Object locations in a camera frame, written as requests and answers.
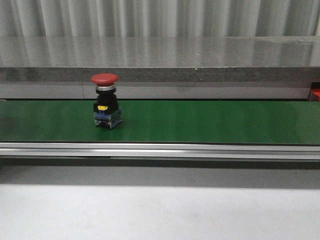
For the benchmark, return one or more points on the red mushroom push button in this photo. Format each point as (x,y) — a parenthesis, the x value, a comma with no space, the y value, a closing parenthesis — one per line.
(107,113)

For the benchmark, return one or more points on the green conveyor belt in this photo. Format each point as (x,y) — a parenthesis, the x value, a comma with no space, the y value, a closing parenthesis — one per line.
(185,121)

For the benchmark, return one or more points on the grey stone counter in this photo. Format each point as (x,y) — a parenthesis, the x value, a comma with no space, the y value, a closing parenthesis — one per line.
(281,67)

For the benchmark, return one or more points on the red box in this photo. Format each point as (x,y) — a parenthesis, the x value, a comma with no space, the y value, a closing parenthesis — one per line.
(314,95)

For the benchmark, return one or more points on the white pleated curtain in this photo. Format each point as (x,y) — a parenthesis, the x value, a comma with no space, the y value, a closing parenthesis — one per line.
(159,18)

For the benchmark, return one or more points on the aluminium conveyor frame rail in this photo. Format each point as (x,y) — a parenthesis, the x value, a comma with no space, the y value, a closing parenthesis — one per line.
(162,150)

